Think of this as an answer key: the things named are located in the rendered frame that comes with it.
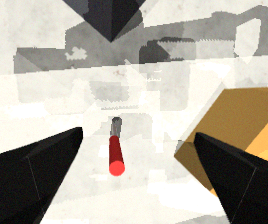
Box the red peg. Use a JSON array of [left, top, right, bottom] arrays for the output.
[[109, 135, 125, 176]]

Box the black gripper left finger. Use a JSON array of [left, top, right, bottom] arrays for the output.
[[0, 126, 83, 224]]

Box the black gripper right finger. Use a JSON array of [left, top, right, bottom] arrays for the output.
[[194, 132, 268, 224]]

